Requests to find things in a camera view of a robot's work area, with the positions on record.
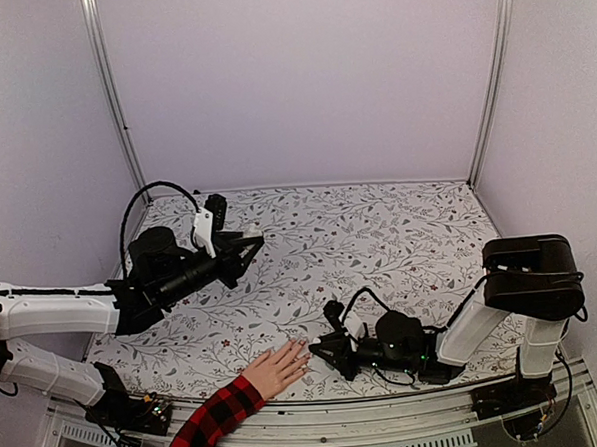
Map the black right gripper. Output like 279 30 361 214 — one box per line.
308 329 417 385

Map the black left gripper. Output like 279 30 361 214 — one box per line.
154 228 266 308

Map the clear nail polish bottle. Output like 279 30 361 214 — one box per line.
243 224 263 238

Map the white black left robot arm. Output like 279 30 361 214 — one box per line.
0 227 264 427

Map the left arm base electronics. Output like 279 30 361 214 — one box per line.
85 362 173 436

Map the red black plaid sleeve forearm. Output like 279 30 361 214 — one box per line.
169 376 265 447

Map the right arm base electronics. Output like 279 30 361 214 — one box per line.
471 373 557 441

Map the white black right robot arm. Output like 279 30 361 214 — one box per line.
309 234 585 408

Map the person's left hand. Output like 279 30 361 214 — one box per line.
241 340 311 401

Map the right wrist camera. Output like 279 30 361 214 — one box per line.
323 301 368 352

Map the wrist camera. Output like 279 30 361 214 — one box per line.
191 194 228 258
323 301 368 352

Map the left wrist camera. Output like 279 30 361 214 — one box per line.
191 194 228 258

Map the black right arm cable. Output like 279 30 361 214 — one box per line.
344 284 392 317

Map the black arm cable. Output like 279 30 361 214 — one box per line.
344 284 392 317
115 178 205 279

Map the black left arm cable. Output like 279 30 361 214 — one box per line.
115 178 205 279

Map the aluminium front frame rail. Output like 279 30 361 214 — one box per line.
41 358 597 447

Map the aluminium corner post left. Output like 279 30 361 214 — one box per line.
81 0 146 189

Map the aluminium corner post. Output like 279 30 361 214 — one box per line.
467 0 513 191
81 0 146 189

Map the aluminium corner post right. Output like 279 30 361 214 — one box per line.
467 0 513 191

